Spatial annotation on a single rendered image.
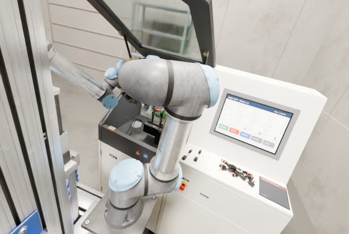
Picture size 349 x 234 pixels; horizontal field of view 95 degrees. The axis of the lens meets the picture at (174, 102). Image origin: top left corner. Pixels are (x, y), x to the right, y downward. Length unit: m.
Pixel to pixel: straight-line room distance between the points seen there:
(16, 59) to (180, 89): 0.30
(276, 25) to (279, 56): 0.56
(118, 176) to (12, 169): 0.29
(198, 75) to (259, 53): 3.26
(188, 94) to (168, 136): 0.17
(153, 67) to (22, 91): 0.25
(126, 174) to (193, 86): 0.40
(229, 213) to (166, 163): 0.79
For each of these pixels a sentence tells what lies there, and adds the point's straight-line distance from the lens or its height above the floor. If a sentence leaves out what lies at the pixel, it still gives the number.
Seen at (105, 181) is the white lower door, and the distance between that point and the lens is 1.82.
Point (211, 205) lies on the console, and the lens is 1.28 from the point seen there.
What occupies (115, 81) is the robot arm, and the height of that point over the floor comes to 1.43.
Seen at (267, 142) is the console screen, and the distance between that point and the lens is 1.24.
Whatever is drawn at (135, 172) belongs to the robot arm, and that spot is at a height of 1.27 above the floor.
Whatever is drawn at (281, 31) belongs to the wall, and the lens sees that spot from 3.67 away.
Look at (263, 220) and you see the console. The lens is 1.26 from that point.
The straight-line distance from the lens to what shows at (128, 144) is 1.31.
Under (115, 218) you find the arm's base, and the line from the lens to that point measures 0.76.
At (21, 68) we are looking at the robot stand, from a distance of 0.40.
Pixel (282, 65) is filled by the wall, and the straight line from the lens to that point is 3.73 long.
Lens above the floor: 1.74
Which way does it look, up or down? 24 degrees down
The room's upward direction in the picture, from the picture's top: 11 degrees clockwise
